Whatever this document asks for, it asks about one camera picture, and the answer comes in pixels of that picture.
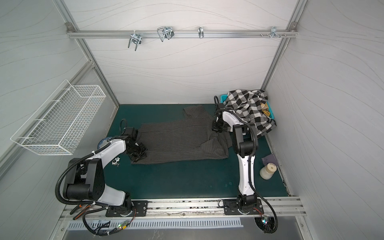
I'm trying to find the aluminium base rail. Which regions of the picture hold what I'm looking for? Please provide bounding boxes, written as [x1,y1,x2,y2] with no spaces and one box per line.
[59,196,307,221]

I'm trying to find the metal double hook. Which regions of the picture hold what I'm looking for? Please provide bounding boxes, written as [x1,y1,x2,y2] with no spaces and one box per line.
[157,26,175,42]

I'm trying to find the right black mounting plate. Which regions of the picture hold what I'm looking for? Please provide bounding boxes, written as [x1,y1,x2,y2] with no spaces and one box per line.
[222,198,264,216]

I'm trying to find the metal bracket with bolts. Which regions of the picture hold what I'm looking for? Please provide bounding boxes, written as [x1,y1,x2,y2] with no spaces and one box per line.
[260,27,287,39]

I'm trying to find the blue white ceramic bowl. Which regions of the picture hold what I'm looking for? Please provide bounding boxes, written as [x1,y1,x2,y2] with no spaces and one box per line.
[97,137,112,150]

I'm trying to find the small metal clamp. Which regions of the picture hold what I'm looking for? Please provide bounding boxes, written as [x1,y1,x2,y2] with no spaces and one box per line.
[112,157,120,166]

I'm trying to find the horizontal aluminium rail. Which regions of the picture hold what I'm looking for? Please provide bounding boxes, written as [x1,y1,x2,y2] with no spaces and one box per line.
[67,29,299,39]

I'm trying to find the dark grey pinstripe shirt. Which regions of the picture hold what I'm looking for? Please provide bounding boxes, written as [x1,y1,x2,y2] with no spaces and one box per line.
[135,105,233,165]

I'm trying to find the yellow patterned cloth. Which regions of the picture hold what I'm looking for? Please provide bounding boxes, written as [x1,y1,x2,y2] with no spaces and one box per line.
[261,103,272,118]

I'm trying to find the black round fan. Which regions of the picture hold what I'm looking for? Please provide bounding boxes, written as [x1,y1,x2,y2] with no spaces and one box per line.
[254,216,278,234]

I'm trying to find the small metal ring hook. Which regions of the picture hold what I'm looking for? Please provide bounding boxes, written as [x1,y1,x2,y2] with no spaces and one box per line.
[198,27,204,39]

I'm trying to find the white wire basket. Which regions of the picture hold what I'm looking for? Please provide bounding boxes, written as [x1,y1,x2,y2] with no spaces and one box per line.
[10,80,106,156]

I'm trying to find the orange black pliers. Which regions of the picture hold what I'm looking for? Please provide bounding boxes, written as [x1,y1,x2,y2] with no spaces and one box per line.
[70,202,95,221]

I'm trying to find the black white checked shirt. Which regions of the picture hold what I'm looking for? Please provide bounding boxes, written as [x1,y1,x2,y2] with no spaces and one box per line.
[225,90,277,138]

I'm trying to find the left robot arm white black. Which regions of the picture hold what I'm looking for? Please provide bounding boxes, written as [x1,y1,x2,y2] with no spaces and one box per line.
[55,128,147,212]

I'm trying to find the black mounting plate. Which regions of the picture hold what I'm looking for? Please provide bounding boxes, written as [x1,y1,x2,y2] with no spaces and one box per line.
[222,198,264,216]
[106,201,148,218]

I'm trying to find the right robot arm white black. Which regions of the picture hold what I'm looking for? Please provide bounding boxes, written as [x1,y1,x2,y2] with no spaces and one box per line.
[212,102,279,234]

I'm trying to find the teal plastic basket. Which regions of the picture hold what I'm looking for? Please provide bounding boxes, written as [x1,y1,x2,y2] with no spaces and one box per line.
[219,94,275,119]

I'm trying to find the white slotted cable duct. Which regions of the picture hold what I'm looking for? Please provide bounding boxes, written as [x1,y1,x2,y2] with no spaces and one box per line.
[67,217,244,231]

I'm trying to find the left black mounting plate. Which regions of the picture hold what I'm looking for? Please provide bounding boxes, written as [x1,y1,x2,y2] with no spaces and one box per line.
[106,201,148,218]

